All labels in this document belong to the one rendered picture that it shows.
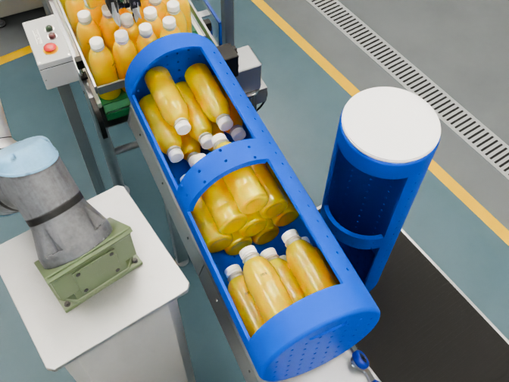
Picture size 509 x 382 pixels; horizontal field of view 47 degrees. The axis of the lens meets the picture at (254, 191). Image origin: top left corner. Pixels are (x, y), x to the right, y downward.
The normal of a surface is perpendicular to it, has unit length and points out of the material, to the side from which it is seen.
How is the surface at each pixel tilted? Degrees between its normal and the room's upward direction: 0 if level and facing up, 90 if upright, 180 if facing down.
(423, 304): 0
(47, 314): 0
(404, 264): 0
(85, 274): 90
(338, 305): 11
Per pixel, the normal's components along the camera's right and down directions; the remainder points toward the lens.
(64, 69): 0.43, 0.75
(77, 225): 0.47, -0.31
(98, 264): 0.62, 0.65
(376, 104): 0.02, -0.56
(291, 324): -0.41, -0.33
